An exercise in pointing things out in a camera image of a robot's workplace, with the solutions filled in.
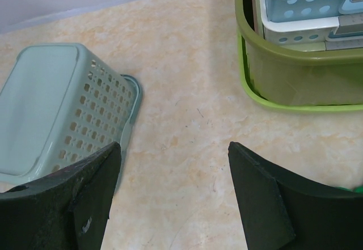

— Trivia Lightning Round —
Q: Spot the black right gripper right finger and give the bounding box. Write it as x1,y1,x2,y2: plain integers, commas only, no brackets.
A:
228,142,362,249

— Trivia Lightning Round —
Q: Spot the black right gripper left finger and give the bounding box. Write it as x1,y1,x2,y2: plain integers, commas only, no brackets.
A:
1,142,122,249

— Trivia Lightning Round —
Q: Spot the large teal perforated basket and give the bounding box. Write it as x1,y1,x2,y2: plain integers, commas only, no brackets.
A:
1,43,143,185

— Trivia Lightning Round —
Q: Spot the green cloth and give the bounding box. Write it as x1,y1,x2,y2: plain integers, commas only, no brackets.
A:
336,185,363,194

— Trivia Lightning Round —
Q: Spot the green plastic tub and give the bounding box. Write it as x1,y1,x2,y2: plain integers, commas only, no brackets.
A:
235,0,362,106

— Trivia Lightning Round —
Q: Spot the white basket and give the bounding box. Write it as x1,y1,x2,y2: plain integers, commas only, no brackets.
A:
256,0,362,45

